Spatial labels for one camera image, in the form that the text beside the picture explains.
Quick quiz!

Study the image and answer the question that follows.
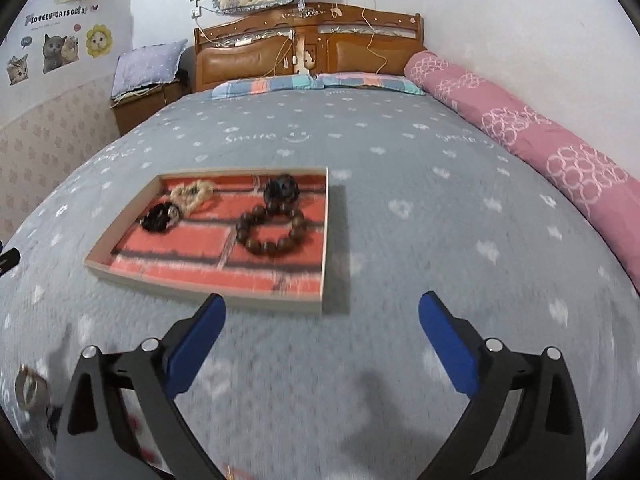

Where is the wooden headboard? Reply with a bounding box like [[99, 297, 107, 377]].
[[192, 2, 425, 92]]

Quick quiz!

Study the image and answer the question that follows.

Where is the tabby kitten wall sticker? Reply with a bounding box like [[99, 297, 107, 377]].
[[6, 54, 28, 86]]

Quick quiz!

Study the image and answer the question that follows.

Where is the brick-pattern jewelry tray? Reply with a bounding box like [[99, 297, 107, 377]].
[[85, 167, 330, 314]]

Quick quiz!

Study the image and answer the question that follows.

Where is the pink rolled quilt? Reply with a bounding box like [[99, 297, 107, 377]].
[[405, 50, 640, 285]]

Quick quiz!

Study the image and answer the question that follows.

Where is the striped pillow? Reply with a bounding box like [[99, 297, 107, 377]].
[[212, 74, 323, 101], [317, 72, 425, 96]]

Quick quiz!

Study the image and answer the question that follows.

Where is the grey patterned bedspread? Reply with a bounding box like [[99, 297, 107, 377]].
[[1, 89, 639, 479]]

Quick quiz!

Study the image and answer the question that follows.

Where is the black claw hair clip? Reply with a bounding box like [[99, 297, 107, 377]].
[[262, 174, 299, 204]]

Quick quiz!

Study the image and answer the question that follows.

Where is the wooden nightstand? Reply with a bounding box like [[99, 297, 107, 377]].
[[111, 80, 190, 136]]

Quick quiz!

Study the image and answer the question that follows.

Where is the brown wooden bead bracelet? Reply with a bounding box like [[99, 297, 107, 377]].
[[234, 199, 309, 258]]

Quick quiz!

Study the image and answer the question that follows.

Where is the striped pillow left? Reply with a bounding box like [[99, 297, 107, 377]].
[[212, 74, 323, 101]]

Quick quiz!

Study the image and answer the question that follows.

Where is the grey cats wall sticker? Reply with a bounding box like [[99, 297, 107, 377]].
[[42, 35, 79, 74]]

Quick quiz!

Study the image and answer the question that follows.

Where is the yellow charging cable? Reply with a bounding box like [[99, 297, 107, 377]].
[[360, 8, 390, 75]]

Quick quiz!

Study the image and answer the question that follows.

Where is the lavender dotted cushion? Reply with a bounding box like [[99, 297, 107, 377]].
[[112, 39, 188, 99]]

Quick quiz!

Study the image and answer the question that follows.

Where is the yellow flower cat sticker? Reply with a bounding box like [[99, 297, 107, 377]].
[[86, 24, 113, 58]]

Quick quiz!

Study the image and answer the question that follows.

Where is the black fuzzy scrunchie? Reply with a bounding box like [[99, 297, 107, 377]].
[[139, 202, 181, 233]]

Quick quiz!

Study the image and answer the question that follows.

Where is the cream braided hair tie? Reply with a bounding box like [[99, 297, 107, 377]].
[[169, 179, 215, 214]]

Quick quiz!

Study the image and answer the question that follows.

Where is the striped pillow right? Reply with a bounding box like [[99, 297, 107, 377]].
[[317, 72, 425, 96]]

